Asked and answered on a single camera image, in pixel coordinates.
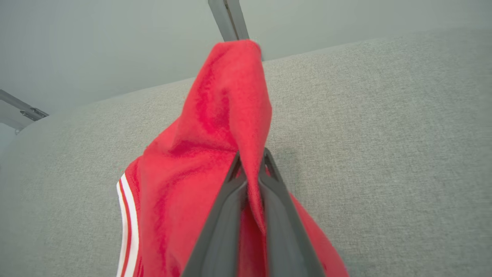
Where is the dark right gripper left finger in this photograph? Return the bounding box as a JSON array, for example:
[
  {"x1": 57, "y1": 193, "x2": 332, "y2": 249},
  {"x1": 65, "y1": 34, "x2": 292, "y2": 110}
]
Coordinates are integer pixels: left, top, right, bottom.
[{"x1": 181, "y1": 151, "x2": 248, "y2": 277}]

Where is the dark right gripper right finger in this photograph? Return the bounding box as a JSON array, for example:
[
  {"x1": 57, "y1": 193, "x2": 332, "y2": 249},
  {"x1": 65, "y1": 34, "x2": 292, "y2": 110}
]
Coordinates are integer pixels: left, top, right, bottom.
[{"x1": 258, "y1": 148, "x2": 327, "y2": 277}]

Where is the red basketball jersey white trim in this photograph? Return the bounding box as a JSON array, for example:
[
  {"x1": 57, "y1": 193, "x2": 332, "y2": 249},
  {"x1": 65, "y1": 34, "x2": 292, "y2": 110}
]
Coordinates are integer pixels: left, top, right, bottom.
[{"x1": 116, "y1": 38, "x2": 350, "y2": 277}]

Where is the grey double partition post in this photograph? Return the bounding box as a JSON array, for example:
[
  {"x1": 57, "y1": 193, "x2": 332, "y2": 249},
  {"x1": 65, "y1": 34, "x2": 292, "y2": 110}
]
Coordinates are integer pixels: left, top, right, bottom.
[{"x1": 208, "y1": 0, "x2": 250, "y2": 42}]

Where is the grey corner frame post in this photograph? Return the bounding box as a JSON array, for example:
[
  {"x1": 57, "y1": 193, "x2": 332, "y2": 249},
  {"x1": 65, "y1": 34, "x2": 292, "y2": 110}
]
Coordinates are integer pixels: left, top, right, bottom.
[{"x1": 0, "y1": 89, "x2": 49, "y2": 133}]

